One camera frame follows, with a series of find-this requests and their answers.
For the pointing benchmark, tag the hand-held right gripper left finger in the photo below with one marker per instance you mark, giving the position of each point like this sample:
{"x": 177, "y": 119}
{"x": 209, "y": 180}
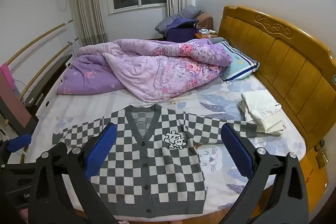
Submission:
{"x": 102, "y": 150}

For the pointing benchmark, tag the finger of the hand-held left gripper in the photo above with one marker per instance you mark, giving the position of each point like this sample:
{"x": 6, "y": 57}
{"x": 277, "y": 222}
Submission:
{"x": 19, "y": 142}

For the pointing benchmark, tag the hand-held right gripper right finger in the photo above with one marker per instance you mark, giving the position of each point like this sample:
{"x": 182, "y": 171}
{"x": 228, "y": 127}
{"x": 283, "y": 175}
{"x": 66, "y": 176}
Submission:
{"x": 236, "y": 150}

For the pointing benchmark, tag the grey white checkered cardigan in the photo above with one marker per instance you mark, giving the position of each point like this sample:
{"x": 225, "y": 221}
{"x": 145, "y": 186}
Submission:
{"x": 157, "y": 161}

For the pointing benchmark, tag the pink board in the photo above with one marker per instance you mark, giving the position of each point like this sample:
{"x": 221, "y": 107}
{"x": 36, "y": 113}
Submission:
{"x": 13, "y": 98}

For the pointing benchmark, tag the folded white pants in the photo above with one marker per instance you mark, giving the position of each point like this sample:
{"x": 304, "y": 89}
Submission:
{"x": 262, "y": 111}

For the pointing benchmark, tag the leaf print bedsheet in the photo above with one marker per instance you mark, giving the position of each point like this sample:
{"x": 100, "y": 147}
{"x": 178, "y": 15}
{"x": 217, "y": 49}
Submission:
{"x": 78, "y": 108}

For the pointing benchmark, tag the teal striped pillow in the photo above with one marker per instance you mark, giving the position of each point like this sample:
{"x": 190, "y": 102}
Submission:
{"x": 239, "y": 64}

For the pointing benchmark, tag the purple floral quilt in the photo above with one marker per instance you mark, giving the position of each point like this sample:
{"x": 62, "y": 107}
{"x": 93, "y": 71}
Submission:
{"x": 157, "y": 69}

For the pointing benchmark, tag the wooden bed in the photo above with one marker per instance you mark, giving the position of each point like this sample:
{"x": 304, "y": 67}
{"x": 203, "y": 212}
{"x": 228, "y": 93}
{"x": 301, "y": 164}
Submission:
{"x": 288, "y": 61}

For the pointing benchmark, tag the dark purple cloth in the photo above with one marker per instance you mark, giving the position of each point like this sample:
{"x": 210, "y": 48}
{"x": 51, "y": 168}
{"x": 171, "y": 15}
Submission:
{"x": 181, "y": 33}

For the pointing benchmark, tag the brown covered chair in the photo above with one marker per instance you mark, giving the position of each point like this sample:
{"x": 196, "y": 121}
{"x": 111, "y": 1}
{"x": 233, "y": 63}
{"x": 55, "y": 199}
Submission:
{"x": 206, "y": 20}

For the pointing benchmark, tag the grey and purple cushions pile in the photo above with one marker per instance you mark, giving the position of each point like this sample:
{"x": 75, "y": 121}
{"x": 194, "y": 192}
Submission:
{"x": 183, "y": 12}

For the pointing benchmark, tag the wooden rail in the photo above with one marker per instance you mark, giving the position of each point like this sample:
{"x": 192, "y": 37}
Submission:
{"x": 39, "y": 40}
{"x": 50, "y": 61}

